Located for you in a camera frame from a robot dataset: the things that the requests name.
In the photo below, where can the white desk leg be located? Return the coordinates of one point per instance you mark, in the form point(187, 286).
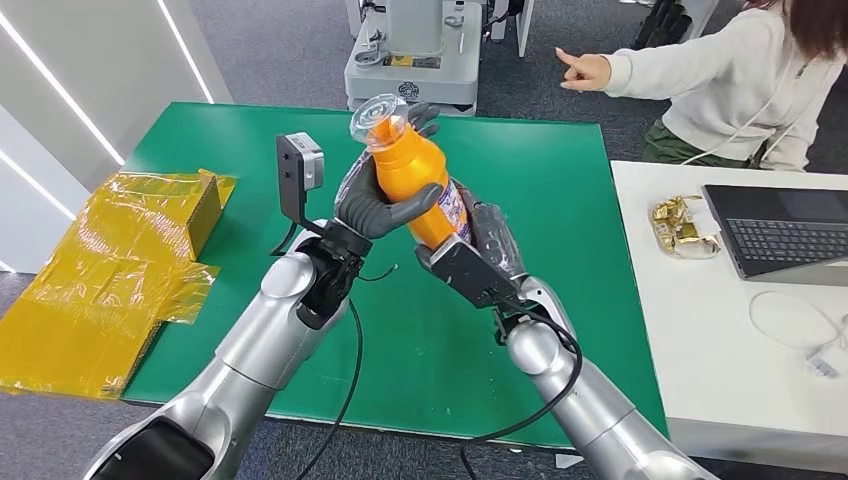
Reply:
point(523, 26)

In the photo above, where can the person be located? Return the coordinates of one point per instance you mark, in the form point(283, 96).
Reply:
point(735, 79)

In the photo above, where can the orange plastic bottle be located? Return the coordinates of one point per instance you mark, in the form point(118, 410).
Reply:
point(404, 166)

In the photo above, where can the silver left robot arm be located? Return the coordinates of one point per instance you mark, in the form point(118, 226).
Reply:
point(272, 338)

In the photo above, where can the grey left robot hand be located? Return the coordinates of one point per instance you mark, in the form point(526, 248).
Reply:
point(364, 208)

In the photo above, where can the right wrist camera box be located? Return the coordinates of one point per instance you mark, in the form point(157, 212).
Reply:
point(470, 272)

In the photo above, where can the person's hand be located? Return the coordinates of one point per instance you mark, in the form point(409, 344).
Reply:
point(586, 71)

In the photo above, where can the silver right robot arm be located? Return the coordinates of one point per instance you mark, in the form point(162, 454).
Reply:
point(583, 404)

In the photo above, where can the gold foil snack packet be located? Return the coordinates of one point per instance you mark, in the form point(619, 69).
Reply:
point(679, 226)

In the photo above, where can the white paper scrap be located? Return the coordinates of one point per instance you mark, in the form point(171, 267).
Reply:
point(570, 460)

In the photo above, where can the dark grey laptop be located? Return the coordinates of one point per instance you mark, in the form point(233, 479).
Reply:
point(782, 235)

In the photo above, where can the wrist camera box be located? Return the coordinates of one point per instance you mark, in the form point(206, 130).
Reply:
point(470, 272)
point(298, 169)

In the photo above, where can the grey machine base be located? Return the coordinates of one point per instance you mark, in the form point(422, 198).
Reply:
point(411, 73)

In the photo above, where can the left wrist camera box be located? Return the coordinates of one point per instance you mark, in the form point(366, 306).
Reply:
point(298, 169)

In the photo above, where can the yellow tape-wrapped cardboard box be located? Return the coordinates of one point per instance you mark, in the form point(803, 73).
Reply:
point(99, 278)

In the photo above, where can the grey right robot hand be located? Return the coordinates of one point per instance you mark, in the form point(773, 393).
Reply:
point(493, 235)

